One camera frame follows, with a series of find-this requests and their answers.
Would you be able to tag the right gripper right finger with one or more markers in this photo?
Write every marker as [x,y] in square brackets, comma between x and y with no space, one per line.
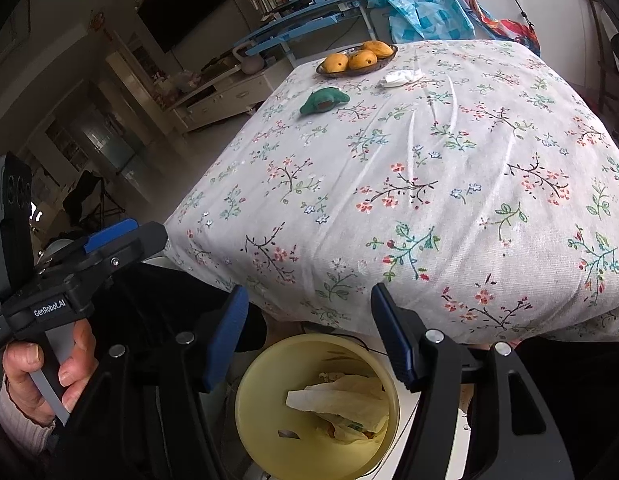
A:
[512,432]

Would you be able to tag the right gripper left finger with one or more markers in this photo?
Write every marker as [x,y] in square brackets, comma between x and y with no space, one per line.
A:
[141,415]

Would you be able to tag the green wrapper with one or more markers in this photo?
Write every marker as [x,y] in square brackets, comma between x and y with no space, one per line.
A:
[323,100]

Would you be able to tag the small white tissue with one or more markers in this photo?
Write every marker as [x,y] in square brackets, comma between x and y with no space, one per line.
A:
[400,78]

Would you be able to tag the beige knit sleeve forearm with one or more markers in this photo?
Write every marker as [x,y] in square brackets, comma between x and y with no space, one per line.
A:
[28,436]

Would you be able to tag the yellow trash bin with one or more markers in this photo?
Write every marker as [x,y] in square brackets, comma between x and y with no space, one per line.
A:
[293,445]

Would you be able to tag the trash inside bin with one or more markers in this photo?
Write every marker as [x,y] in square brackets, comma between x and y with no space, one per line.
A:
[355,407]

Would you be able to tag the person's left hand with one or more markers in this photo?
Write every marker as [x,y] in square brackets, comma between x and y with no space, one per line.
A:
[45,391]

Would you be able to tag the floral tablecloth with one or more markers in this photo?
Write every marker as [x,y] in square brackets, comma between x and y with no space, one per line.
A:
[485,197]

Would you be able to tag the white TV cabinet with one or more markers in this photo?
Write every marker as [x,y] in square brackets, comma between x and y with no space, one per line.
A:
[225,96]

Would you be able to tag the pink kettlebell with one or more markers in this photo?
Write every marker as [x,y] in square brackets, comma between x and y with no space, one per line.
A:
[250,64]

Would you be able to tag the left mango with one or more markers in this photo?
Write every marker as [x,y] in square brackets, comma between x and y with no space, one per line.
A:
[335,63]

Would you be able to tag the mango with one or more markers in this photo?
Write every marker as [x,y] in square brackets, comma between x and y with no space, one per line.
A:
[379,48]
[362,59]
[335,63]

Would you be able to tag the wicker fruit basket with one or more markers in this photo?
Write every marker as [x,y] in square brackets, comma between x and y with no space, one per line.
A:
[354,73]

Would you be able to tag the middle mango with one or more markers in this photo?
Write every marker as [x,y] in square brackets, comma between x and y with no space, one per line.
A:
[362,59]

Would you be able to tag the right mango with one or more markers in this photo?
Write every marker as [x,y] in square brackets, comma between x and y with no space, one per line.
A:
[379,48]

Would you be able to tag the blue children's desk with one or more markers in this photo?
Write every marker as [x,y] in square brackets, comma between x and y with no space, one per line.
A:
[318,15]

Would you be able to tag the wooden folding chair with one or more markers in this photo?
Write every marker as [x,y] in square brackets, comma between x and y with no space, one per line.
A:
[607,37]

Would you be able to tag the blue checkered plastic bag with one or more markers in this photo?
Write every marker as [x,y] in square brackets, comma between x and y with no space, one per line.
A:
[416,20]

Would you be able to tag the colourful kite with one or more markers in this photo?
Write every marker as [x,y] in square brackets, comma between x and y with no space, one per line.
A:
[494,10]

